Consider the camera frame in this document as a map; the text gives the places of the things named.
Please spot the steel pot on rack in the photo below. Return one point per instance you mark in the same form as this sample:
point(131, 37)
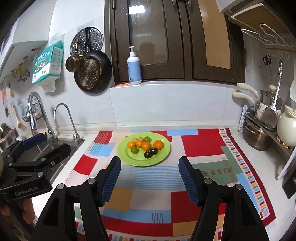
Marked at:
point(256, 138)

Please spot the dark plum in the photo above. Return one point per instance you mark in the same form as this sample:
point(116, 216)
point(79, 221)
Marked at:
point(148, 154)
point(154, 151)

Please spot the white wire hanger rack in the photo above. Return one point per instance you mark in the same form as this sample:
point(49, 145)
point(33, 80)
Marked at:
point(271, 38)

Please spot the small brass hanging pot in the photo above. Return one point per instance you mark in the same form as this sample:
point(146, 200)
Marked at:
point(74, 63)

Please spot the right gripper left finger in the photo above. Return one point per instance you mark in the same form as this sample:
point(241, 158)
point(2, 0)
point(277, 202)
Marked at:
point(57, 220)

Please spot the black scissors on wall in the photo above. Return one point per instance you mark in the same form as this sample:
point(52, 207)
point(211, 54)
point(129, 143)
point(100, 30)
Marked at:
point(267, 59)

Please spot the cream pan handle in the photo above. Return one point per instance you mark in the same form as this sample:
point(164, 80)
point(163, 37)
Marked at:
point(248, 88)
point(243, 96)

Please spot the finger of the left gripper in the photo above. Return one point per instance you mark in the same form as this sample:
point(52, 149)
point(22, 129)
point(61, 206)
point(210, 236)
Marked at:
point(18, 148)
point(55, 154)

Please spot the teal white paper package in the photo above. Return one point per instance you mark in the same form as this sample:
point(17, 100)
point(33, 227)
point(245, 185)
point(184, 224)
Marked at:
point(47, 67)

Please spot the black hanging frying pan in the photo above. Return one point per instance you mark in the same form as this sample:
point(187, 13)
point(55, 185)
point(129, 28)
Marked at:
point(96, 73)

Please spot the cream pan handle lower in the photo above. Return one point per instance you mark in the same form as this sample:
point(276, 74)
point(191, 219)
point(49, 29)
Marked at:
point(243, 96)

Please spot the colourful patterned table mat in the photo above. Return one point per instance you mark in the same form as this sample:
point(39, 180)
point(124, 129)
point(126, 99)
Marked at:
point(151, 203)

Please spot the white hanging spatula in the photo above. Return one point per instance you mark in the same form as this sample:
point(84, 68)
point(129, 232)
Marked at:
point(293, 84)

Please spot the small orange on plate left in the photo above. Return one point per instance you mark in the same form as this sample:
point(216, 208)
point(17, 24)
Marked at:
point(139, 143)

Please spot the cream ceramic jar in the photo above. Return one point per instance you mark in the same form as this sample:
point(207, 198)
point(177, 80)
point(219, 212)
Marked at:
point(286, 126)

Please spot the large orange with stem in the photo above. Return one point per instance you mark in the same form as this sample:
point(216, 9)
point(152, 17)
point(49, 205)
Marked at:
point(146, 146)

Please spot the dark plum on plate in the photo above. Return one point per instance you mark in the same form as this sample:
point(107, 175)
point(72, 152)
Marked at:
point(154, 151)

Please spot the cream pan handle upper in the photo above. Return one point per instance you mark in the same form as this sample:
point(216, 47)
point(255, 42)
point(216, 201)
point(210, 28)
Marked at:
point(248, 88)

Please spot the dark kitchen sink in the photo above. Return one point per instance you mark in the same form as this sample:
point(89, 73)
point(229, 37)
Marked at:
point(42, 150)

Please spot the hanging metal spatula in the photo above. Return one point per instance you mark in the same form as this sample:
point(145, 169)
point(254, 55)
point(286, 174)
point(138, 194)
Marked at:
point(269, 115)

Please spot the lime green plate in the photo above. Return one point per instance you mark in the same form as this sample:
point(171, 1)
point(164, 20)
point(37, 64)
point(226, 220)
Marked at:
point(138, 160)

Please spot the person's left hand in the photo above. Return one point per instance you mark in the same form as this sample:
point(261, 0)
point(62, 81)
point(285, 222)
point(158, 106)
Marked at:
point(28, 212)

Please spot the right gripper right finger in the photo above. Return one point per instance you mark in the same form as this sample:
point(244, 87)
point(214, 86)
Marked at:
point(241, 220)

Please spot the wire sink caddy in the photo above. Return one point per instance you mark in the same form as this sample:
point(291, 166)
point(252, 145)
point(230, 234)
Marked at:
point(36, 111)

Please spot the dark brown window frame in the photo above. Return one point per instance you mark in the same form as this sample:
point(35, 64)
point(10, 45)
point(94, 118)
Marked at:
point(176, 40)

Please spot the orange on plate right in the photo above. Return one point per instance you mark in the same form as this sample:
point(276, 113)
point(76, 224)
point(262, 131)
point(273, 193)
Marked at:
point(158, 144)

